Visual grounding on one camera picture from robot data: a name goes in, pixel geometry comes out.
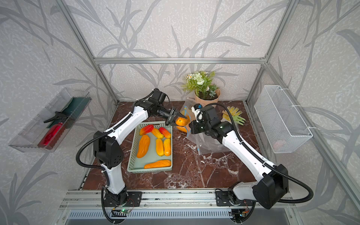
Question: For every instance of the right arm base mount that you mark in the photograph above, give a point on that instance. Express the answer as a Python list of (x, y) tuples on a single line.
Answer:
[(228, 198)]

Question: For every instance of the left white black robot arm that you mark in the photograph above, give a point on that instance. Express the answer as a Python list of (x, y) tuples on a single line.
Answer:
[(107, 145)]

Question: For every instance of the black pruning shears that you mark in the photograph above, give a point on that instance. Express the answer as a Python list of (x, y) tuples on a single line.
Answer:
[(58, 116)]

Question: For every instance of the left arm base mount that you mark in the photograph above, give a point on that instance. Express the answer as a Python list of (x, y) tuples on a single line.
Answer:
[(127, 199)]

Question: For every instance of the stack of clear zip bags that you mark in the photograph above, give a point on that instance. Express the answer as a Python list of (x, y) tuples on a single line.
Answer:
[(206, 144)]

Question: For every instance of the green perforated plastic basket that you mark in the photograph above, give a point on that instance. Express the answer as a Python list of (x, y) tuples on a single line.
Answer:
[(135, 164)]

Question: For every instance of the potted artificial plant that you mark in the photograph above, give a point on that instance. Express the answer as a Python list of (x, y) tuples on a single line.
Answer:
[(201, 84)]

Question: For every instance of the red orange mango right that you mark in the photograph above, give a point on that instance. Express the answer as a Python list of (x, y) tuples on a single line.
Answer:
[(165, 132)]

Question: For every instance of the yellow orange mango small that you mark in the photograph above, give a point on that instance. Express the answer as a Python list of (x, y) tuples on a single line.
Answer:
[(157, 133)]

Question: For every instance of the yellow green garden gloves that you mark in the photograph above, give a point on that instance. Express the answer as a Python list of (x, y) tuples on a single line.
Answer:
[(235, 114)]

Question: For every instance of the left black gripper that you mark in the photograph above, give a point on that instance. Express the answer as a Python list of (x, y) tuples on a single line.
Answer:
[(171, 116)]

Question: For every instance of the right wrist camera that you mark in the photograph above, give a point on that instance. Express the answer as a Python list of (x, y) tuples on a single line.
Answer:
[(205, 114)]

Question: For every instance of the long orange mango front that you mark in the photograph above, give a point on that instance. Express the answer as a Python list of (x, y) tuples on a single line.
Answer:
[(158, 164)]

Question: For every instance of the red handled brush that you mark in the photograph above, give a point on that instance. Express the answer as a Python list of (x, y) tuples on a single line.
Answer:
[(52, 136)]

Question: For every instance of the dark green cloth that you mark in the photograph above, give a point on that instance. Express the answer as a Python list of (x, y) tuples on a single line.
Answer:
[(73, 109)]

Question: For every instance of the clear plastic wall tray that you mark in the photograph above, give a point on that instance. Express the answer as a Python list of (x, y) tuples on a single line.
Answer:
[(45, 132)]

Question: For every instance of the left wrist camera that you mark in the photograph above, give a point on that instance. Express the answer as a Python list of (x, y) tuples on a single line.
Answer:
[(157, 97)]

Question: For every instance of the large orange mango left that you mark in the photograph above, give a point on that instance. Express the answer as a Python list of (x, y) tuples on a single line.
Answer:
[(143, 146)]

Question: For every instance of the white wire mesh basket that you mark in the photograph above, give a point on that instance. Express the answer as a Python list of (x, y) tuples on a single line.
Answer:
[(283, 125)]

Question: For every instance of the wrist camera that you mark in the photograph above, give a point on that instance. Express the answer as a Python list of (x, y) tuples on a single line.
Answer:
[(157, 97), (205, 114)]

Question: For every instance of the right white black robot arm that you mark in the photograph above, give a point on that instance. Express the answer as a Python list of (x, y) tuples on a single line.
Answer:
[(272, 181)]

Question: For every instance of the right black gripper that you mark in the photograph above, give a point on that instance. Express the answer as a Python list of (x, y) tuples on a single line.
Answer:
[(192, 125)]

